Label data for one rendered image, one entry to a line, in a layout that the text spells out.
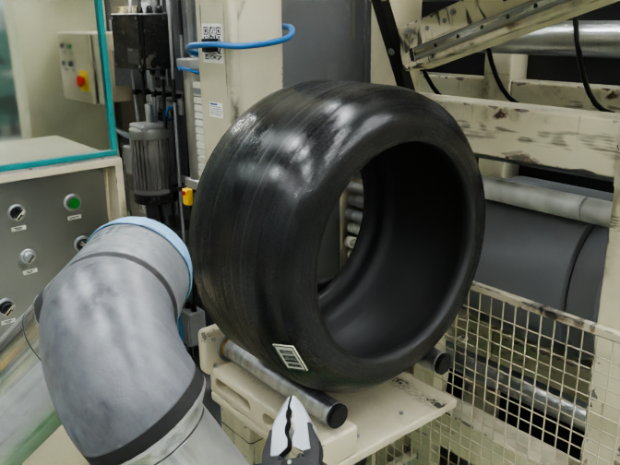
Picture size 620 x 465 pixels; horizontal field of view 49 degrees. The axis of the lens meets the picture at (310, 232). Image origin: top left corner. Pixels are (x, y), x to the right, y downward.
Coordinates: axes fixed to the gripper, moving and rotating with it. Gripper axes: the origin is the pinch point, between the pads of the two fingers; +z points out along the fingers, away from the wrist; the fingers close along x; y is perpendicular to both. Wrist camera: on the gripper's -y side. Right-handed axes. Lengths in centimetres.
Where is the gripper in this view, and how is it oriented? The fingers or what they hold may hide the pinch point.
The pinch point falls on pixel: (290, 402)
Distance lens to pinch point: 105.3
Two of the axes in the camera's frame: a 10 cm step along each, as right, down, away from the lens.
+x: 9.2, -2.7, -3.0
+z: -0.5, -8.0, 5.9
